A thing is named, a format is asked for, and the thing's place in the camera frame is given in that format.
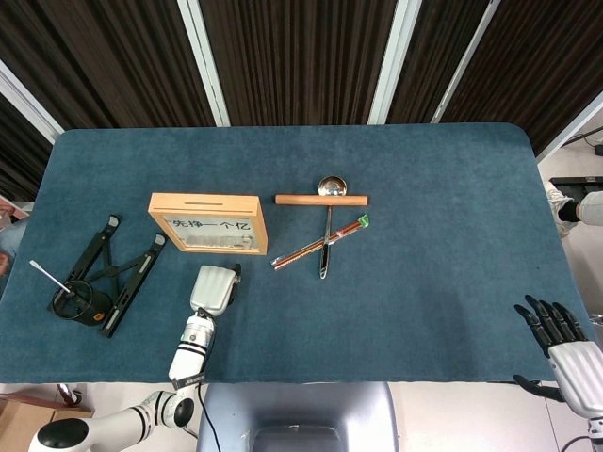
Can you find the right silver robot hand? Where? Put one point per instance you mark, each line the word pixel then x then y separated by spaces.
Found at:
pixel 579 374

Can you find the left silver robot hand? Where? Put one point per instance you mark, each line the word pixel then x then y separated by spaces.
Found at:
pixel 212 289

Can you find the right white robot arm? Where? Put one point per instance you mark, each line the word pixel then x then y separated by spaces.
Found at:
pixel 596 435

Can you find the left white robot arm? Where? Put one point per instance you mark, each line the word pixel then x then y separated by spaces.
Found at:
pixel 188 348

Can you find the wrapped red chopsticks pair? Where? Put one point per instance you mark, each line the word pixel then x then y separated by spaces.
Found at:
pixel 301 254

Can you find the black cylindrical cup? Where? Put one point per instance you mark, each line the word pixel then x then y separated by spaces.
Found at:
pixel 94 306

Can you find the black folding laptop stand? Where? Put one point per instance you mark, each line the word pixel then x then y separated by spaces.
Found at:
pixel 89 259

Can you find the wooden rolling pin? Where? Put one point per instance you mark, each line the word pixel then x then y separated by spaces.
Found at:
pixel 320 200

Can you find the grey robot torso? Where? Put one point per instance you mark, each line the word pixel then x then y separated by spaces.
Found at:
pixel 301 405

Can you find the stainless steel ladle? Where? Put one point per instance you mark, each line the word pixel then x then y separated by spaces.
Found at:
pixel 332 185

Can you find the leg in light trousers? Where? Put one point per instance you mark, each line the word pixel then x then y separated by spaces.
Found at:
pixel 593 207

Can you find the white sneaker with black sock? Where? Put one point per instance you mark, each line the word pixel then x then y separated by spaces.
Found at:
pixel 560 207

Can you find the blue tablecloth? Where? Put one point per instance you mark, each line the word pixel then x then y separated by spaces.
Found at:
pixel 400 282

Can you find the black flat device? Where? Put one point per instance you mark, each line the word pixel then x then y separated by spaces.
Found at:
pixel 579 183

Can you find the cardboard box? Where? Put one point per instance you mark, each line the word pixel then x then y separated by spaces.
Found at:
pixel 14 419

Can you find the wooden coin box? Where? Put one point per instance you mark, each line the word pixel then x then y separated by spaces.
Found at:
pixel 212 226

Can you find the white partition post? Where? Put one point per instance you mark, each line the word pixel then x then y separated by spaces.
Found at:
pixel 465 61
pixel 392 61
pixel 28 103
pixel 575 127
pixel 205 61

